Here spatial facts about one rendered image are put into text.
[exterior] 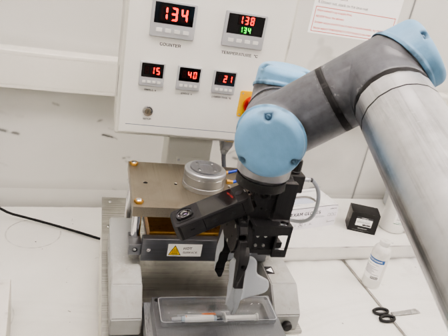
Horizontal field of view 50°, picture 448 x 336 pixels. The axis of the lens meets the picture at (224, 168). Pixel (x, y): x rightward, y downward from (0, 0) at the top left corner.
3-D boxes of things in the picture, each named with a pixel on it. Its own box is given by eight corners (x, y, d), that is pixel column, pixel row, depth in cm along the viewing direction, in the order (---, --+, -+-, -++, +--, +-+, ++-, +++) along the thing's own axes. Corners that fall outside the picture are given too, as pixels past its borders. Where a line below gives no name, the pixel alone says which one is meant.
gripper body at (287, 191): (284, 263, 69) (305, 189, 64) (228, 261, 67) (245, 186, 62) (268, 233, 76) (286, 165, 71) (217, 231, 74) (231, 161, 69)
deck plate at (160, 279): (101, 199, 116) (101, 196, 115) (237, 205, 125) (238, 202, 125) (101, 341, 76) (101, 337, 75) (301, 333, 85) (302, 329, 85)
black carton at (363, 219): (345, 220, 156) (350, 202, 153) (371, 226, 155) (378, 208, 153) (347, 229, 150) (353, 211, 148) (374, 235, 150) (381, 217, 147)
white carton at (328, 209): (254, 212, 150) (259, 192, 147) (311, 206, 161) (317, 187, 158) (275, 233, 141) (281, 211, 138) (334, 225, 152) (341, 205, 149)
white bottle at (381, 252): (368, 276, 137) (383, 233, 131) (382, 287, 133) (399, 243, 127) (357, 281, 134) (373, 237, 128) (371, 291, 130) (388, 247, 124)
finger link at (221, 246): (246, 277, 79) (263, 245, 73) (212, 277, 78) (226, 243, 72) (243, 261, 82) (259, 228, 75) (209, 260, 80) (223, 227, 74)
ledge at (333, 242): (209, 207, 157) (211, 195, 155) (416, 209, 184) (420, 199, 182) (236, 263, 131) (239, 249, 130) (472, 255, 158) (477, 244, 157)
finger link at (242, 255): (246, 292, 66) (252, 229, 65) (235, 292, 66) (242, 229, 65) (236, 281, 71) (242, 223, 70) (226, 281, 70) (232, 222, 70)
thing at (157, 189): (123, 186, 103) (128, 131, 98) (257, 193, 112) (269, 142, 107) (128, 252, 82) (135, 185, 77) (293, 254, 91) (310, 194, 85)
